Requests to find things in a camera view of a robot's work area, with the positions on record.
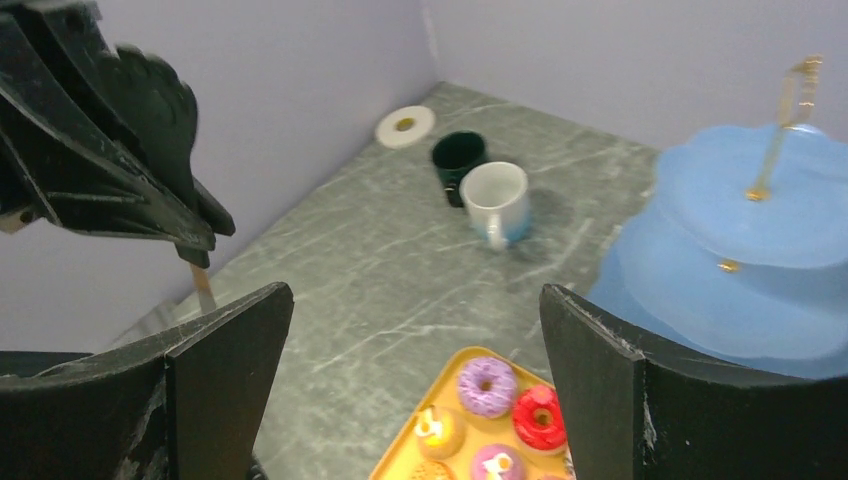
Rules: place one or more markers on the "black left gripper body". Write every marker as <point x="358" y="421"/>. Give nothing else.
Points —
<point x="56" y="133"/>

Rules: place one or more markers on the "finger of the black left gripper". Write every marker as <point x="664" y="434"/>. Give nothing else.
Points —
<point x="157" y="213"/>
<point x="162" y="112"/>

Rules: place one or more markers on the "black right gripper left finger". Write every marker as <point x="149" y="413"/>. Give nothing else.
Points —
<point x="185" y="403"/>

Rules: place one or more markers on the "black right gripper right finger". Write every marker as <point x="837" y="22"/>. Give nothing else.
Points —
<point x="639" y="406"/>

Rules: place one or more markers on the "red frosted donut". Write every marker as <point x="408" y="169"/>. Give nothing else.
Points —
<point x="538" y="422"/>

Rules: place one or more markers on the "white and blue mug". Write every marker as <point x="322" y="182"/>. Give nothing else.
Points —
<point x="496" y="199"/>

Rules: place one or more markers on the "purple cupcake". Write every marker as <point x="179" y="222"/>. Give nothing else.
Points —
<point x="497" y="462"/>

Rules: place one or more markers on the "purple sprinkled donut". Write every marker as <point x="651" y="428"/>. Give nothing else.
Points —
<point x="487" y="387"/>

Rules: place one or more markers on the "yellow serving tray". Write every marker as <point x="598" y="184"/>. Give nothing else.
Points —
<point x="403" y="454"/>

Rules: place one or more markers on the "yellow cupcake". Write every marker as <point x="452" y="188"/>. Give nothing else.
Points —
<point x="440" y="432"/>

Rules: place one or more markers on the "blue three-tier cake stand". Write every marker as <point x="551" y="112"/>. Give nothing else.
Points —
<point x="741" y="253"/>

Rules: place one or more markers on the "round brown cookie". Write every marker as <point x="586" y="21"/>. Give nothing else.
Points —
<point x="431" y="470"/>

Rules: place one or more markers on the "white tape roll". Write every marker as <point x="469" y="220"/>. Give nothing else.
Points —
<point x="405" y="126"/>

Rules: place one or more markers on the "dark green mug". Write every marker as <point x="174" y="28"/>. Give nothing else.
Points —
<point x="453" y="157"/>

